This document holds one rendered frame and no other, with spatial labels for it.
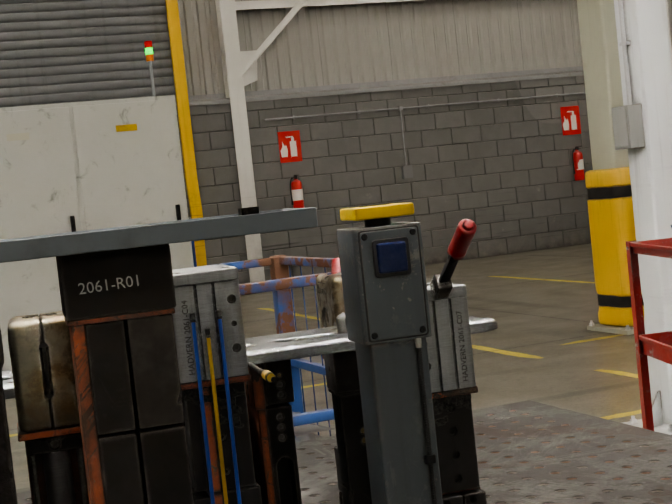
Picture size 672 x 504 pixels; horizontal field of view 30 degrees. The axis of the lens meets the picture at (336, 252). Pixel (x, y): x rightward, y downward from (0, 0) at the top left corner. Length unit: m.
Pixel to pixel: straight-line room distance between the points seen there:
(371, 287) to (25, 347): 0.37
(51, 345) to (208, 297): 0.17
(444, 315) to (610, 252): 7.26
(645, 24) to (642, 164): 0.58
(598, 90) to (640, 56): 3.28
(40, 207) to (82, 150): 0.52
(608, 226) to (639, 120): 3.26
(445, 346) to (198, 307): 0.28
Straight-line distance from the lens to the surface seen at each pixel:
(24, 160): 9.43
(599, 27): 8.66
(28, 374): 1.33
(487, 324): 1.54
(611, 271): 8.65
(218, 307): 1.33
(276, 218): 1.14
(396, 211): 1.21
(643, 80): 5.42
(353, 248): 1.20
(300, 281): 3.47
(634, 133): 5.40
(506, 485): 1.97
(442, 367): 1.40
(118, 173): 9.54
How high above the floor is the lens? 1.18
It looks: 3 degrees down
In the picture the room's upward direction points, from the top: 6 degrees counter-clockwise
